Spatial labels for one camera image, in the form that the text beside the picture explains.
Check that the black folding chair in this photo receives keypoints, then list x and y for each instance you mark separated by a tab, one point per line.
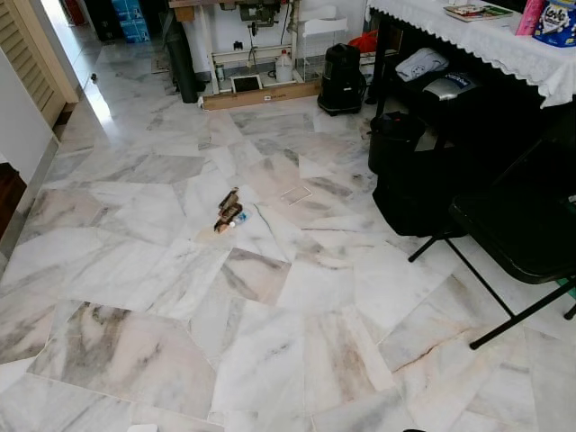
522	225

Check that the large black bag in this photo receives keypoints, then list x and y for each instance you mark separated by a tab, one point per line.
414	196

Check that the silver appliance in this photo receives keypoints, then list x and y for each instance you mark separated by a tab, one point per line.
448	86

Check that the blue and white pack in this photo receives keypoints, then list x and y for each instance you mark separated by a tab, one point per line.
556	22

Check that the white lace tablecloth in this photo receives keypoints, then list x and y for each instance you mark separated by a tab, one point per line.
486	40

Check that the grey and white bag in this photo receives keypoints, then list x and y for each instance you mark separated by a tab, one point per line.
421	63

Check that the colourful magazine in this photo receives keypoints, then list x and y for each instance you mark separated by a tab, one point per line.
477	12

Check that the black vacuum cleaner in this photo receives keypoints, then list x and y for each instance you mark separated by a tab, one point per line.
342	79

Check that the red cloth bundle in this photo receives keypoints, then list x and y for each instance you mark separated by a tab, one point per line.
364	41

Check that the white plastic stool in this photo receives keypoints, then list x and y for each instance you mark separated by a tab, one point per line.
322	27

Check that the white plastic jug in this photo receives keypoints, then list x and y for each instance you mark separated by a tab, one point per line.
283	67

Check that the small clear plastic bottle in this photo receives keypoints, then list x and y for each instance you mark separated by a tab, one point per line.
239	218

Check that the long brown cardboard box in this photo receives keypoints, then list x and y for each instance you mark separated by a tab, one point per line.
261	94

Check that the brown litter wrappers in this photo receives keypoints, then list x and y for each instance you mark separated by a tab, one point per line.
228	207

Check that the small white-framed tablet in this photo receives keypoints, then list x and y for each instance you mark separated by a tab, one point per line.
245	84

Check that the white sewing machine table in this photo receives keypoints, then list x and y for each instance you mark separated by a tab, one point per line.
225	31

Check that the black rolled mat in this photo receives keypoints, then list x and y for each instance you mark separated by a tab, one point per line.
183	58

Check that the blue box stack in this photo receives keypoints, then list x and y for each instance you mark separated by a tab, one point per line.
133	20

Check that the black suitcase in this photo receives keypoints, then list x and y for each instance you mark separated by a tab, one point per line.
103	18

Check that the dark brown wooden furniture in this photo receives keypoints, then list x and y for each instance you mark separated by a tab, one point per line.
7	193

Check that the louvred wooden door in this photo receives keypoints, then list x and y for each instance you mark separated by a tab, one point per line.
27	49

